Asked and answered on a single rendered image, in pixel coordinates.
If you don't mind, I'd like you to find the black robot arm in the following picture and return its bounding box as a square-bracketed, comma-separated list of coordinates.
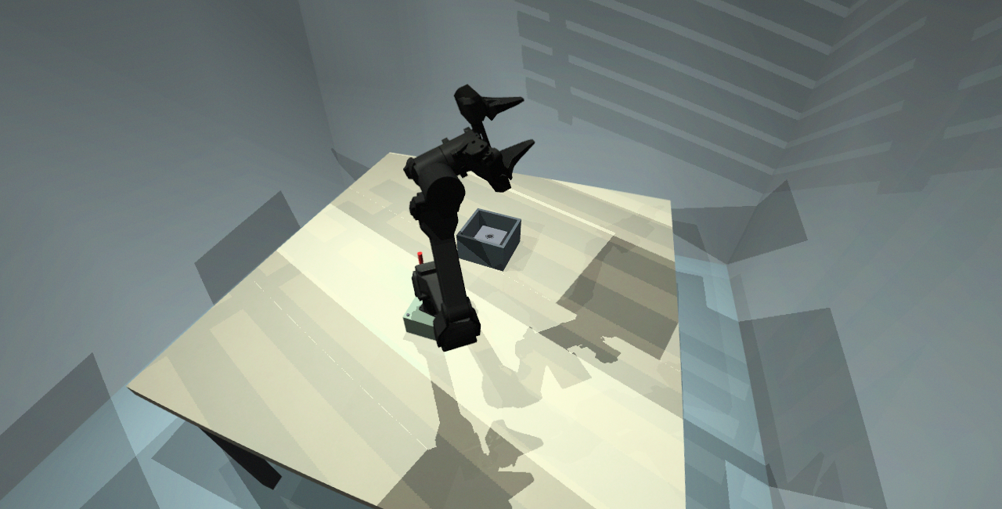
[403, 133, 506, 352]

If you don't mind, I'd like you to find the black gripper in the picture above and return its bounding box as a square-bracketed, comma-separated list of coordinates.
[438, 84, 535, 193]

